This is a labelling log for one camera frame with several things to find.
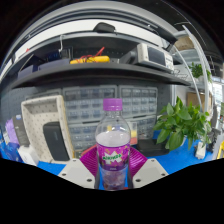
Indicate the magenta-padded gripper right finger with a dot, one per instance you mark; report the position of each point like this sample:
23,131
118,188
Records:
146,171

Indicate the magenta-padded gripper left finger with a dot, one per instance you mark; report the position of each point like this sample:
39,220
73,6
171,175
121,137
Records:
76,171

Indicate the clear purple-capped drink bottle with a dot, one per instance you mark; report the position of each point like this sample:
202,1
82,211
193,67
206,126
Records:
112,140

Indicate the flat black case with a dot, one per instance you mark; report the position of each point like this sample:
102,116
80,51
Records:
150,148

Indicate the grey small-parts drawer cabinet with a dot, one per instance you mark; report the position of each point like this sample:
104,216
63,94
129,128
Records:
145,126
81,136
140,100
85,103

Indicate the black rounded speaker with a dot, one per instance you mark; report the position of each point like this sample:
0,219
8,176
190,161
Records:
56,141

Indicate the clear box with coloured parts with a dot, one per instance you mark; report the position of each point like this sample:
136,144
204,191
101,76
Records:
133,133

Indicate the white power adapter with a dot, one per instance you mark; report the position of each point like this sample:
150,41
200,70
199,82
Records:
201,150

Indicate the green potted plant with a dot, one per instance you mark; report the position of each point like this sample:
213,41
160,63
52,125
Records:
181,123

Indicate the dark grey upright box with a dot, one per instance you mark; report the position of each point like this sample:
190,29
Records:
20,130

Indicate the white perforated tray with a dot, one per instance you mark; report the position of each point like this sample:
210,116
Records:
36,113

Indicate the purple plastic bag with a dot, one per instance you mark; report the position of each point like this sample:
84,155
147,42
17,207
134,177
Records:
10,131

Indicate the dark overhead shelf unit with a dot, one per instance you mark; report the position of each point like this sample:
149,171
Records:
100,71

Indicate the white curved shelf unit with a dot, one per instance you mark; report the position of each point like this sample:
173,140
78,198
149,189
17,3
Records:
200,66

